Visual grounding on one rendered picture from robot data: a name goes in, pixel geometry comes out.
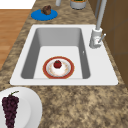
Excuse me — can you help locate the silver tap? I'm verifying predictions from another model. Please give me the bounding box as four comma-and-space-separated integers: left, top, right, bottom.
88, 0, 110, 50

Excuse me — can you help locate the blue plate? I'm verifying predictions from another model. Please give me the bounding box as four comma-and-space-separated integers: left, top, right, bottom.
30, 8, 59, 21

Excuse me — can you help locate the white sink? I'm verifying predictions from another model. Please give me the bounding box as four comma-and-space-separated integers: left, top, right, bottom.
9, 24, 120, 87

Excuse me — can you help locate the grey upright thing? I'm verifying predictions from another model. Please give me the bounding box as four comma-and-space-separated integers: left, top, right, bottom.
54, 0, 63, 7

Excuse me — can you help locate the small brown food piece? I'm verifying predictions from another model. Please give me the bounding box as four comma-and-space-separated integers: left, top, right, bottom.
41, 4, 53, 16

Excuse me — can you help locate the red topped cupcake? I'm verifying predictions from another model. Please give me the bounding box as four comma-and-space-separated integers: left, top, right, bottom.
52, 59, 64, 72

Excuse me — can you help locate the red rimmed white plate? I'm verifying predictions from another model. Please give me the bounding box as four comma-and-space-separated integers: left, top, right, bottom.
42, 55, 76, 80

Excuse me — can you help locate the dark purple grape bunch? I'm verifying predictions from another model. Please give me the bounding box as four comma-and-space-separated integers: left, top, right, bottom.
1, 90, 20, 128

